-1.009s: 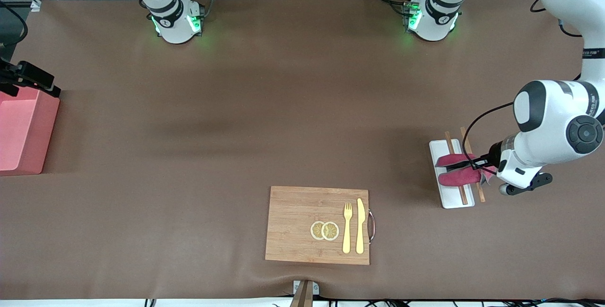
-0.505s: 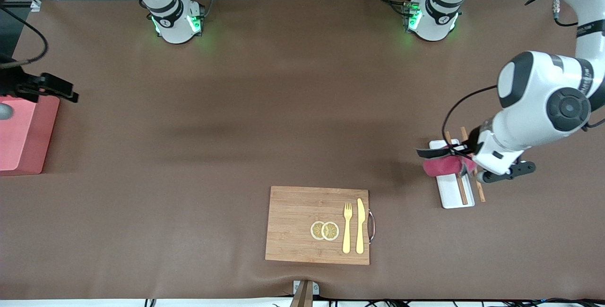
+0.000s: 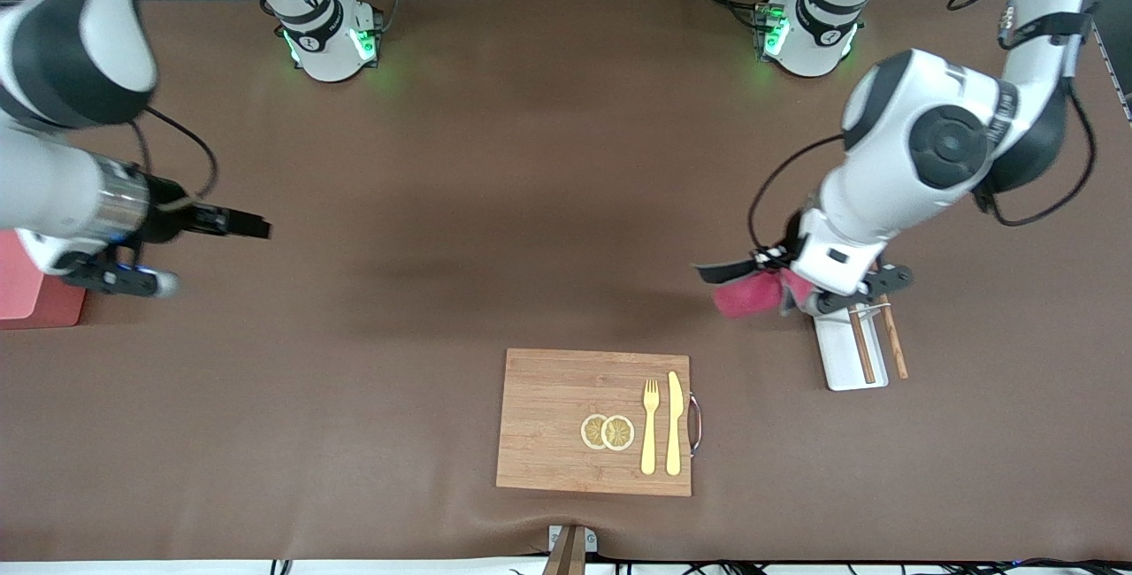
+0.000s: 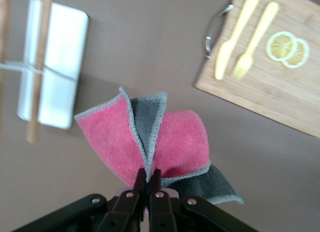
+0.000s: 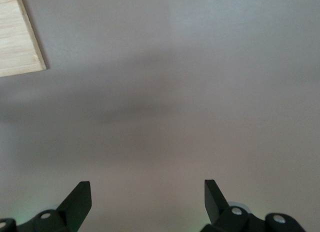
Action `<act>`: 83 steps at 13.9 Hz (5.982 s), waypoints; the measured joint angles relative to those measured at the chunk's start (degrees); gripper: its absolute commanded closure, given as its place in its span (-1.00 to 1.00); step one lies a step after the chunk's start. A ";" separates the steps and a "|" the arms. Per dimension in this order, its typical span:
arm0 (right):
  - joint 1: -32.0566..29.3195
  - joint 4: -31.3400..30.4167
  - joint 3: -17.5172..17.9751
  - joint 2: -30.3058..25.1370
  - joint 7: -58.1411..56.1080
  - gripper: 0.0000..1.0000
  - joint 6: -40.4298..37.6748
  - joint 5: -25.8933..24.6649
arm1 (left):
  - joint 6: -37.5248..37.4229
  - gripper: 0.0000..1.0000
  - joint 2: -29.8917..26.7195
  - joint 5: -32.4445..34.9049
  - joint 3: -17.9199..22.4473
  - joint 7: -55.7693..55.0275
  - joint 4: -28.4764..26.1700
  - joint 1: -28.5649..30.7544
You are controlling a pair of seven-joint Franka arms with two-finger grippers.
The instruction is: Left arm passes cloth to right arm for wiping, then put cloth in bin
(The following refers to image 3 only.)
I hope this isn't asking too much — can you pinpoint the wooden cutting board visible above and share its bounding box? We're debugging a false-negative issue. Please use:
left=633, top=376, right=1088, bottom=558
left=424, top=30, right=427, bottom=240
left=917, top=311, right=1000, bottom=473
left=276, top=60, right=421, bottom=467
left=495, top=348, right=705, bottom=498

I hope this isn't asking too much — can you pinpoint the brown wooden chopstick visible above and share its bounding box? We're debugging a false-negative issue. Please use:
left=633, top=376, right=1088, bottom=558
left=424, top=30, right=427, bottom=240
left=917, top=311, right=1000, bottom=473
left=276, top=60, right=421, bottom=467
left=847, top=305, right=876, bottom=385
left=876, top=292, right=909, bottom=380

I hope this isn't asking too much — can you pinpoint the white rectangular tray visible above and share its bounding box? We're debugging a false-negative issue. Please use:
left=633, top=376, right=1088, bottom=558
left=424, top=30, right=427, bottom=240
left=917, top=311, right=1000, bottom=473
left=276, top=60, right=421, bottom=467
left=814, top=301, right=890, bottom=392

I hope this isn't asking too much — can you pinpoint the yellow fork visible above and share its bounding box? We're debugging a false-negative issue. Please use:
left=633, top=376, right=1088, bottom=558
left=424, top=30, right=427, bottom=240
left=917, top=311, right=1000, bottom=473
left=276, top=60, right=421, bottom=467
left=640, top=379, right=661, bottom=476

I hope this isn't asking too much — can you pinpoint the grey metal bracket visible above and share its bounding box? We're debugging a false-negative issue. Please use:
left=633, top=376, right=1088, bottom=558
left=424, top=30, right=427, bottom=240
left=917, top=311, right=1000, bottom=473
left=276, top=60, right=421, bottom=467
left=548, top=525, right=599, bottom=554

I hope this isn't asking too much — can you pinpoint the pink open box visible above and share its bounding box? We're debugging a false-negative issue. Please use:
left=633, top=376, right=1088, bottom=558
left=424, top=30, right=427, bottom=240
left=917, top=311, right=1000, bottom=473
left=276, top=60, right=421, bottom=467
left=0, top=230, right=88, bottom=331

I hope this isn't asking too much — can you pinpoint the brown table mat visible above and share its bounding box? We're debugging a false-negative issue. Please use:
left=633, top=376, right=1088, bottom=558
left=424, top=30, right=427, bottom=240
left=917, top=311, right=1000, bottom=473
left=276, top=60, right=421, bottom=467
left=0, top=0, right=1132, bottom=564

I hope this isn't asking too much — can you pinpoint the pink red cloth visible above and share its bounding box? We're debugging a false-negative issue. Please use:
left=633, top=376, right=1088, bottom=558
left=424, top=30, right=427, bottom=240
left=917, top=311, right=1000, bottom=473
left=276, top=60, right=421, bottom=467
left=713, top=270, right=819, bottom=320

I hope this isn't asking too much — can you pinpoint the yellow knife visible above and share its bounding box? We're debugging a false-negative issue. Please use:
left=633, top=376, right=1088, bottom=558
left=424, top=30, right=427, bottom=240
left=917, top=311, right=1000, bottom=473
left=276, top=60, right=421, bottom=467
left=665, top=371, right=685, bottom=477

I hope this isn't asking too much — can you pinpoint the wooden mount stick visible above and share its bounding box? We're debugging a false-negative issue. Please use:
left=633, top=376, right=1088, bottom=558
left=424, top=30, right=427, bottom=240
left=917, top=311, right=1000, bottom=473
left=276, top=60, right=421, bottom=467
left=541, top=526, right=586, bottom=575

